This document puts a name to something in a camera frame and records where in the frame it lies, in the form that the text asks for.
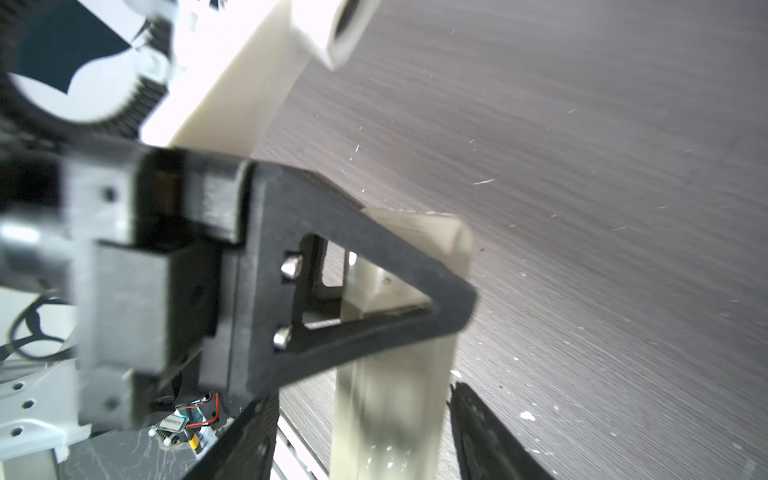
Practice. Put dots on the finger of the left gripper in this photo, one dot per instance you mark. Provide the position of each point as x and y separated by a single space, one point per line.
281 287

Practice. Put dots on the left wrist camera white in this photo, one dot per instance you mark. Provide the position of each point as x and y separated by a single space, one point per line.
232 68

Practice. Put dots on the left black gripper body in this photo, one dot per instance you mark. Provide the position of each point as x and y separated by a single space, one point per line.
132 236

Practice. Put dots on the small green circuit board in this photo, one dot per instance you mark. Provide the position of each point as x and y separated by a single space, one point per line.
196 425

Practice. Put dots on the white remote control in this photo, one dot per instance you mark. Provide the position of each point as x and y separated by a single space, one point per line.
390 406

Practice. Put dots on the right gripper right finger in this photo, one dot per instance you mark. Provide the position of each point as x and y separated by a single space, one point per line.
485 448

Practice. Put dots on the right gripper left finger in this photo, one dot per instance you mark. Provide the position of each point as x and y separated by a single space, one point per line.
246 449

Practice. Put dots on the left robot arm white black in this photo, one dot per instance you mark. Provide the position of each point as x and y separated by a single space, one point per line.
40 407

